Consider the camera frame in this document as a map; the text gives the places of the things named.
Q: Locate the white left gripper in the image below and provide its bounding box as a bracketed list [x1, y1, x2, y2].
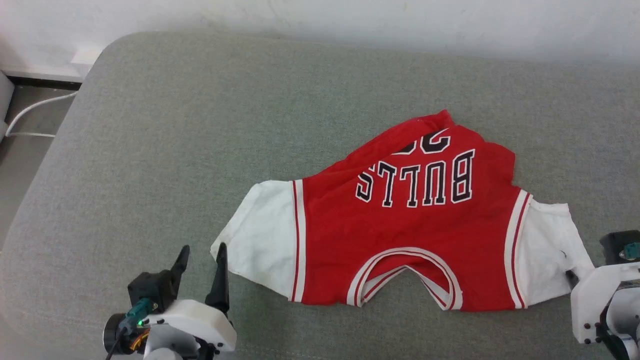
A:
[103, 242, 238, 360]

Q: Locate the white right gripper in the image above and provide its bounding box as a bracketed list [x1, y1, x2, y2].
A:
[565, 262, 640, 346]

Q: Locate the red and white Bulls jersey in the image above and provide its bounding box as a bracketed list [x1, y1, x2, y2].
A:
[210, 109, 596, 312]

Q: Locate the grey fabric sofa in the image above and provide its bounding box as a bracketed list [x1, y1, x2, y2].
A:
[0, 31, 640, 360]

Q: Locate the black left camera cable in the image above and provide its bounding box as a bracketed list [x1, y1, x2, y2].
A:
[104, 326, 128, 360]

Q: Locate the white floor cable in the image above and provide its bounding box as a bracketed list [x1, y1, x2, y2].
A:
[4, 91, 79, 139]

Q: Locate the white wall baseboard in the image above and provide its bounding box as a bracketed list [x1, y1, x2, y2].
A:
[0, 47, 103, 84]

